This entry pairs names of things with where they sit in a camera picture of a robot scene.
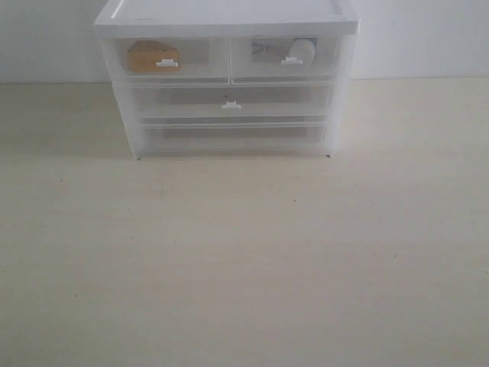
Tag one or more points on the middle wide clear drawer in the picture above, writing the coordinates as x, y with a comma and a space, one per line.
232, 101

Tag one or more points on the wide clear drawer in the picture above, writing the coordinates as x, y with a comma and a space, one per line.
229, 134
232, 101

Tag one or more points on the yellow wedge block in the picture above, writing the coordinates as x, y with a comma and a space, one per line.
150, 56

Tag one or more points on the white pill bottle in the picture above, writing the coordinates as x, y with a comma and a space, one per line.
303, 50

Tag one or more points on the white plastic drawer cabinet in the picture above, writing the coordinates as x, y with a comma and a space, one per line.
226, 19

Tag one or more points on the bottom wide clear drawer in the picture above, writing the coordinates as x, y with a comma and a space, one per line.
229, 134

